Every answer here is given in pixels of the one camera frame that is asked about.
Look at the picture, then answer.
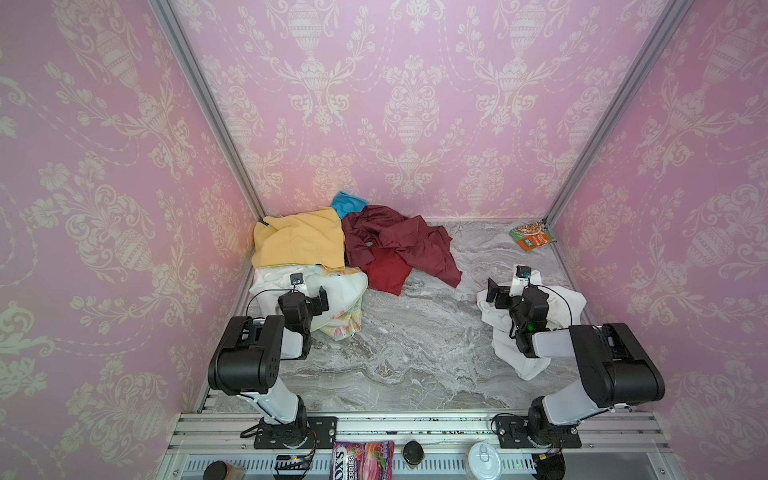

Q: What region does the white cloth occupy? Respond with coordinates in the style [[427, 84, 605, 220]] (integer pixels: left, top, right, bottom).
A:
[[476, 269, 587, 381]]

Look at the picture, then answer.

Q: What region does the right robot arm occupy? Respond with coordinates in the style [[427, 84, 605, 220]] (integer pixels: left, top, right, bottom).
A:
[[478, 267, 666, 449]]

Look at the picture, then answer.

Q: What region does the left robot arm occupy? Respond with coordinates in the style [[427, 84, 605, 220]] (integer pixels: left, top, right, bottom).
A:
[[207, 287, 337, 449]]

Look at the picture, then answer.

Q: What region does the floral pastel cloth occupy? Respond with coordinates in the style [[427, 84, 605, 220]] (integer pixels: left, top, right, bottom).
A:
[[249, 265, 368, 341]]

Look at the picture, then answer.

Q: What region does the yellow cloth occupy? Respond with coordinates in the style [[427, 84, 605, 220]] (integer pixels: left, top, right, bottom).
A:
[[251, 207, 345, 269]]

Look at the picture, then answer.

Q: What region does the red cloth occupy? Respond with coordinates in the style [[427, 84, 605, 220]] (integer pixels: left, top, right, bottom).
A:
[[363, 247, 412, 296]]

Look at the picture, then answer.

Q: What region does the maroon cloth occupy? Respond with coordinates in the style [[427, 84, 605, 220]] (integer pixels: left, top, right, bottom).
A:
[[342, 205, 462, 288]]

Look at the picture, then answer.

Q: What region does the teal cloth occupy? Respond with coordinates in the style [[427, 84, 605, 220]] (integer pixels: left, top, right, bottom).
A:
[[330, 191, 368, 220]]

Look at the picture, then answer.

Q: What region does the green orange snack packet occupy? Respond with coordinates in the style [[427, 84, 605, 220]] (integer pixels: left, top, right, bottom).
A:
[[509, 220, 557, 252]]

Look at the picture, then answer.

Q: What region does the pink candy bag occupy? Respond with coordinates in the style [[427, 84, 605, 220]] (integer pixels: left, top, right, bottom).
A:
[[329, 441, 395, 480]]

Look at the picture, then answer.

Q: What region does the white round lid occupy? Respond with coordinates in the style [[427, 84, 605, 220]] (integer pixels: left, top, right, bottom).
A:
[[465, 442, 502, 480]]

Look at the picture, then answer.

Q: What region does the small black knob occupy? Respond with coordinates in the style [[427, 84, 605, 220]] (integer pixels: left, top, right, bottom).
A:
[[401, 440, 425, 469]]

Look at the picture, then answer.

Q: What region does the brown jar black lid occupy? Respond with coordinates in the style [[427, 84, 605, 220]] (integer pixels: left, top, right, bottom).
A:
[[203, 460, 245, 480]]

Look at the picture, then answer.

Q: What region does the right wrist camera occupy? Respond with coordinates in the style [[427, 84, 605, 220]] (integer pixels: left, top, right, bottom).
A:
[[509, 265, 533, 297]]

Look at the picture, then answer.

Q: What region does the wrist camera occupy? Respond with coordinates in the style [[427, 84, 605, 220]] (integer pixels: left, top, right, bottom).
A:
[[509, 265, 533, 297], [289, 272, 307, 295]]

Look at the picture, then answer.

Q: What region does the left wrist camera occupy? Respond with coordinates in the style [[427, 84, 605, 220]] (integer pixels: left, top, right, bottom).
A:
[[289, 272, 307, 295]]

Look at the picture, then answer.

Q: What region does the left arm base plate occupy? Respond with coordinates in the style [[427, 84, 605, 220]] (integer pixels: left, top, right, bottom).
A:
[[253, 416, 338, 450]]

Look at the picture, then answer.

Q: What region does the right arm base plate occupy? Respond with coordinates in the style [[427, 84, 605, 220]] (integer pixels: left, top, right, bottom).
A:
[[490, 413, 582, 450]]

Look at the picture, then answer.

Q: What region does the aluminium front rail frame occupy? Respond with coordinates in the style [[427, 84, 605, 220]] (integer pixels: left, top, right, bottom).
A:
[[156, 410, 685, 479]]

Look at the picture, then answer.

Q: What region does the right aluminium corner post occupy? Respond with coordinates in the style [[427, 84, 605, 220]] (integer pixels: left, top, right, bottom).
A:
[[542, 0, 693, 228]]

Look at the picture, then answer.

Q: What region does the aluminium corner post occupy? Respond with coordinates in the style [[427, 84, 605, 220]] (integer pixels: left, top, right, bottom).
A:
[[148, 0, 265, 222], [542, 0, 693, 228]]

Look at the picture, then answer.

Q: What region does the left aluminium corner post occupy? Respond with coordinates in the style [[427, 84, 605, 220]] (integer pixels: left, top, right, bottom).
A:
[[148, 0, 265, 222]]

